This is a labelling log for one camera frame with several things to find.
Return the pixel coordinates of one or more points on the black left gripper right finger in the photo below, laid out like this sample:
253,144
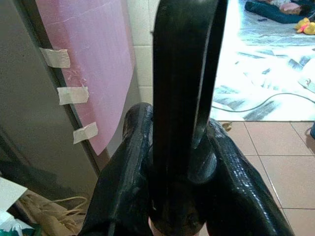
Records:
241,191

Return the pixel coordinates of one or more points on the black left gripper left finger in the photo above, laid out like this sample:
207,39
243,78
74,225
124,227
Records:
123,172

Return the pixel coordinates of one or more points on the beige masking tape strip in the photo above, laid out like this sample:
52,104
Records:
85,132
73,96
55,57

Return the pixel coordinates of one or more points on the pink foam sheet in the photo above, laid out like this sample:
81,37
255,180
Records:
98,61

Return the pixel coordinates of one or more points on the white paper sheet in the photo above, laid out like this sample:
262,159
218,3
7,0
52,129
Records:
11,194

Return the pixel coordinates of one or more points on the teal plastic bag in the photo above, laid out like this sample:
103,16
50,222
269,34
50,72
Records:
14,227

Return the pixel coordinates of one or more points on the white slipper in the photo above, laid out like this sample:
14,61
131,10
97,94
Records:
307,83

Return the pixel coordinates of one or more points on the white grey patterned rug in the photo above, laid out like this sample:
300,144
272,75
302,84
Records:
258,61

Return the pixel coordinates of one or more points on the yellow plush toy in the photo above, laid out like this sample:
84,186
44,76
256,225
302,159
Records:
307,25

